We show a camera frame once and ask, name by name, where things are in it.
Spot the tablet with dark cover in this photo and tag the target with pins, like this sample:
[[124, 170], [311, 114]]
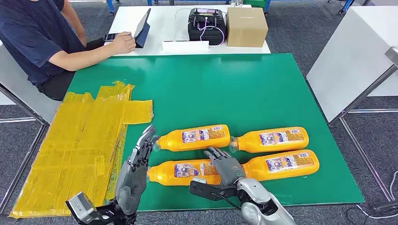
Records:
[[143, 31]]

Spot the brown cardboard box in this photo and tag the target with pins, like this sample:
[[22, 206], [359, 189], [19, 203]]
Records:
[[245, 28]]

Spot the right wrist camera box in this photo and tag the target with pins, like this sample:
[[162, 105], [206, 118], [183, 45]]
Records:
[[205, 190]]

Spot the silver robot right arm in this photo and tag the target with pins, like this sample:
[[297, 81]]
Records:
[[258, 214]]

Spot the white table with devices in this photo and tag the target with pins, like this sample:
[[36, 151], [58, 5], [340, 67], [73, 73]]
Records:
[[164, 24]]

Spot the person's right hand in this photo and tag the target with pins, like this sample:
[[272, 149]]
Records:
[[124, 43]]

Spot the orange plastic bottle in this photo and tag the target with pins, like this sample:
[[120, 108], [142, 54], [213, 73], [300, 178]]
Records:
[[252, 143], [258, 169], [164, 174], [174, 143]]

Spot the blue metal rack frame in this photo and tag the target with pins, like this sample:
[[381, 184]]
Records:
[[110, 6]]

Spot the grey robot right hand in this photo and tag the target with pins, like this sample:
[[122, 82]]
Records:
[[228, 169]]

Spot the yellow plastic sheet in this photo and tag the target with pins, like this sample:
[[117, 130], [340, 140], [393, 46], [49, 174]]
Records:
[[77, 149]]

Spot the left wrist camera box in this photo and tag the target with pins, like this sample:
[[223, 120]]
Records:
[[79, 208]]

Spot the person's right forearm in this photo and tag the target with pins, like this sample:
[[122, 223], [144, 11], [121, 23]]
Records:
[[81, 57]]

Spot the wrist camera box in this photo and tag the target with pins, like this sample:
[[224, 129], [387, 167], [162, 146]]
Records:
[[79, 208], [205, 190]]

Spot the white table with metal frame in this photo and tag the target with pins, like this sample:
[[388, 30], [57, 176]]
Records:
[[12, 84], [351, 56]]

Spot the person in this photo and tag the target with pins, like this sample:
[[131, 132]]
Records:
[[28, 37]]

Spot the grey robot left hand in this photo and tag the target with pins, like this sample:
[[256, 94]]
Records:
[[132, 186]]

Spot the black carrying case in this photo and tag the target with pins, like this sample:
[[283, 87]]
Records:
[[194, 34]]

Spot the green plastic crate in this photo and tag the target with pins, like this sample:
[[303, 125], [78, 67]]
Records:
[[255, 3]]

